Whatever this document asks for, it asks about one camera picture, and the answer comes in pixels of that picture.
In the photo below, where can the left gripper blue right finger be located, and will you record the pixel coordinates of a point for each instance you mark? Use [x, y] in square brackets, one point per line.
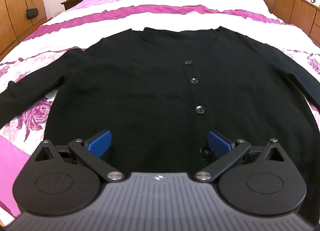
[219, 144]

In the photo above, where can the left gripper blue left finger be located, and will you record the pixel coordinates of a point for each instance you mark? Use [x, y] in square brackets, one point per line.
[99, 143]

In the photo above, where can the black button cardigan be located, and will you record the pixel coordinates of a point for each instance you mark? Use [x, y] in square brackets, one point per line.
[159, 93]

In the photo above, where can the pink floral bed cover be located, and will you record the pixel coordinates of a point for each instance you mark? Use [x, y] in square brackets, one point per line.
[93, 20]

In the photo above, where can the dark wooden nightstand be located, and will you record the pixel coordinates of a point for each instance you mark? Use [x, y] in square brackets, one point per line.
[68, 4]

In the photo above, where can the small black pouch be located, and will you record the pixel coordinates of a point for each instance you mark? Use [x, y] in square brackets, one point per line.
[31, 13]

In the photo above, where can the brown wooden dresser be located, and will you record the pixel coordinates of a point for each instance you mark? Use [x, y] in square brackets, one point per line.
[300, 13]

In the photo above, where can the brown wooden wardrobe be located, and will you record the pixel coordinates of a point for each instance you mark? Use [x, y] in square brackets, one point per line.
[15, 27]

